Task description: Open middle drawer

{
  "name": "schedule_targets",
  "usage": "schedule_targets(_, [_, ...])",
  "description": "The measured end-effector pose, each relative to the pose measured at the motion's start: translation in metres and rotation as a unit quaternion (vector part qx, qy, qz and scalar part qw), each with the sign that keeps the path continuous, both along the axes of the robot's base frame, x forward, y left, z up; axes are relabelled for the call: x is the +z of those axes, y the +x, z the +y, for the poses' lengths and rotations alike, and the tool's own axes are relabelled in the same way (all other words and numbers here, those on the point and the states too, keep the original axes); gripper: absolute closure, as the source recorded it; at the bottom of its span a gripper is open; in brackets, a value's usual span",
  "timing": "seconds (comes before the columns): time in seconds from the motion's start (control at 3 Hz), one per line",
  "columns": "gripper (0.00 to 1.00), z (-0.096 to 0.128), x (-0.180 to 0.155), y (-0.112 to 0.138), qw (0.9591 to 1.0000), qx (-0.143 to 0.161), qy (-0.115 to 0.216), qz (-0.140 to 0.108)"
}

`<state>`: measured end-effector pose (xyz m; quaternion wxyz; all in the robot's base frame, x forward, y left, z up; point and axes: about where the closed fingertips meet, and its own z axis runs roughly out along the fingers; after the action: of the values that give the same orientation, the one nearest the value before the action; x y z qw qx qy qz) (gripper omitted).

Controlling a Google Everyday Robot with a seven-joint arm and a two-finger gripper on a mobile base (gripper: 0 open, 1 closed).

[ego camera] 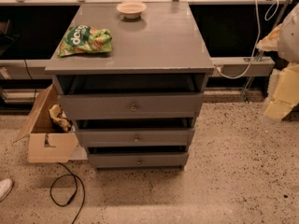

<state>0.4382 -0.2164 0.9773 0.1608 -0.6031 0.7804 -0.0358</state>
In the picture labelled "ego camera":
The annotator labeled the grey drawer cabinet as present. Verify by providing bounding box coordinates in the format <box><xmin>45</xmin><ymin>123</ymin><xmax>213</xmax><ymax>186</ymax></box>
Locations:
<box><xmin>46</xmin><ymin>3</ymin><xmax>213</xmax><ymax>157</ymax></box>

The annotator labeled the grey drawer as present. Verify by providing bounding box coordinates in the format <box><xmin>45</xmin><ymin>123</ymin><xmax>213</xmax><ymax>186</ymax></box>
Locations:
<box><xmin>58</xmin><ymin>93</ymin><xmax>203</xmax><ymax>120</ymax></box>
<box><xmin>76</xmin><ymin>128</ymin><xmax>194</xmax><ymax>147</ymax></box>
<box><xmin>88</xmin><ymin>152</ymin><xmax>189</xmax><ymax>169</ymax></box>

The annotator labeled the crumpled paper in box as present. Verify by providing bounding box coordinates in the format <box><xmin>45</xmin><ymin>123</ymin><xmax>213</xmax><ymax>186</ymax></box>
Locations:
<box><xmin>49</xmin><ymin>105</ymin><xmax>71</xmax><ymax>133</ymax></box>

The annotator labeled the metal pole stand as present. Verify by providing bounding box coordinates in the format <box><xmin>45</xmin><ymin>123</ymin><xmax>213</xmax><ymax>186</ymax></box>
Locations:
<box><xmin>240</xmin><ymin>0</ymin><xmax>298</xmax><ymax>104</ymax></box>

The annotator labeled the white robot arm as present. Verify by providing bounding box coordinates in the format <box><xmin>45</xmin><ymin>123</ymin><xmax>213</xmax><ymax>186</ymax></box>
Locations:
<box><xmin>256</xmin><ymin>5</ymin><xmax>299</xmax><ymax>120</ymax></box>

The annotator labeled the white shoe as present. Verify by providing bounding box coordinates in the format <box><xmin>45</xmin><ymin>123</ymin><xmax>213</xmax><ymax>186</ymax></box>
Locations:
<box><xmin>0</xmin><ymin>178</ymin><xmax>13</xmax><ymax>202</ymax></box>

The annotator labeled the white hanging cable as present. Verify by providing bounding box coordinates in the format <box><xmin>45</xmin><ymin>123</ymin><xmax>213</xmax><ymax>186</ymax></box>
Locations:
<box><xmin>214</xmin><ymin>0</ymin><xmax>280</xmax><ymax>80</ymax></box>

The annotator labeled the grey top drawer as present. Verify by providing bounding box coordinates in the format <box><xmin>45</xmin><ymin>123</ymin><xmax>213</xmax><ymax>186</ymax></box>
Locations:
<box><xmin>58</xmin><ymin>93</ymin><xmax>203</xmax><ymax>120</ymax></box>

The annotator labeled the green chip bag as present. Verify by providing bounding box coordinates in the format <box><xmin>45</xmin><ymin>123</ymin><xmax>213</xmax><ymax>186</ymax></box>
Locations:
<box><xmin>57</xmin><ymin>25</ymin><xmax>112</xmax><ymax>57</ymax></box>

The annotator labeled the grey bottom drawer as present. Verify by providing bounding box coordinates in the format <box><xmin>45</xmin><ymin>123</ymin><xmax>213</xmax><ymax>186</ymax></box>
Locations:
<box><xmin>88</xmin><ymin>152</ymin><xmax>189</xmax><ymax>169</ymax></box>

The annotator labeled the black floor cable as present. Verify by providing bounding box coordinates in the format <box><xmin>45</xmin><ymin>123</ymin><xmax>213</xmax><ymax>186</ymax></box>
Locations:
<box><xmin>50</xmin><ymin>161</ymin><xmax>86</xmax><ymax>224</ymax></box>

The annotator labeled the open cardboard box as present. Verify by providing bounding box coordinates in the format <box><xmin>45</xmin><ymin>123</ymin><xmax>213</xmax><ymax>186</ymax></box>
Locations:
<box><xmin>16</xmin><ymin>85</ymin><xmax>78</xmax><ymax>163</ymax></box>

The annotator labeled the white paper bowl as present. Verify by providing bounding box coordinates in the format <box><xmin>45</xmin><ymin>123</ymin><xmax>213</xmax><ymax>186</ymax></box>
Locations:
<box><xmin>117</xmin><ymin>1</ymin><xmax>147</xmax><ymax>19</ymax></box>

